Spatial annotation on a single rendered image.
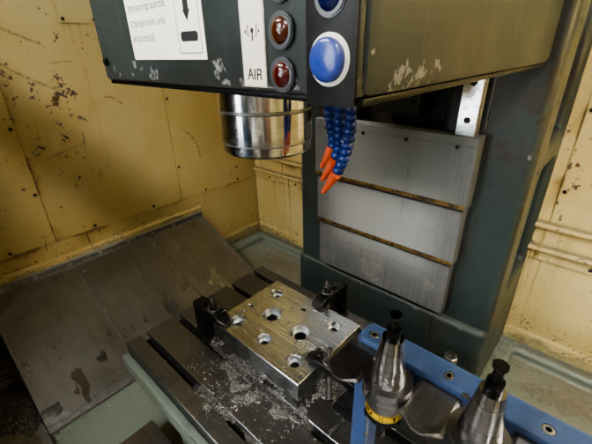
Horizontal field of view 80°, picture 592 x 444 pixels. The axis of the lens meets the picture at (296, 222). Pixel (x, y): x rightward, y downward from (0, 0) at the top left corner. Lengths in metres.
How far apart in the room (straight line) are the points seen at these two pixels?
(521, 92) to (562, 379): 1.01
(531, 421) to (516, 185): 0.57
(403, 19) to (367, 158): 0.75
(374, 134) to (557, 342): 0.98
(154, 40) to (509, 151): 0.76
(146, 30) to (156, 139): 1.20
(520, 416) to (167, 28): 0.58
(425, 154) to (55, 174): 1.26
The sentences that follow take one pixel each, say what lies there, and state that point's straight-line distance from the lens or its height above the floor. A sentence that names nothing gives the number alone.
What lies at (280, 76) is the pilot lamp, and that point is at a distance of 0.31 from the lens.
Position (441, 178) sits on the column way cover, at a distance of 0.95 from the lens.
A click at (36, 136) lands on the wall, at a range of 1.52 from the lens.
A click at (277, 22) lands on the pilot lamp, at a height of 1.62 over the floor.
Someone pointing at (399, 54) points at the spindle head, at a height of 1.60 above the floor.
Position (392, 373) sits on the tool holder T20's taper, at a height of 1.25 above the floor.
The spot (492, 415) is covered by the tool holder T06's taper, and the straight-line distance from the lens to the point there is 0.44.
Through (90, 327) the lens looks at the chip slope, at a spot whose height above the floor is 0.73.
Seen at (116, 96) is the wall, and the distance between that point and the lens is 1.59.
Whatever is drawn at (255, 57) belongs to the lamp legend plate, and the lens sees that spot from 0.34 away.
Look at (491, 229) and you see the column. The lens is 1.01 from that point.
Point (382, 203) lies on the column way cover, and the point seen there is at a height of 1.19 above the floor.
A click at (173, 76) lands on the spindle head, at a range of 0.45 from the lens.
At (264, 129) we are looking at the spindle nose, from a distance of 0.57.
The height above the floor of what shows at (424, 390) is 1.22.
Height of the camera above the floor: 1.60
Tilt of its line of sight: 26 degrees down
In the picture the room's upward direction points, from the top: 1 degrees counter-clockwise
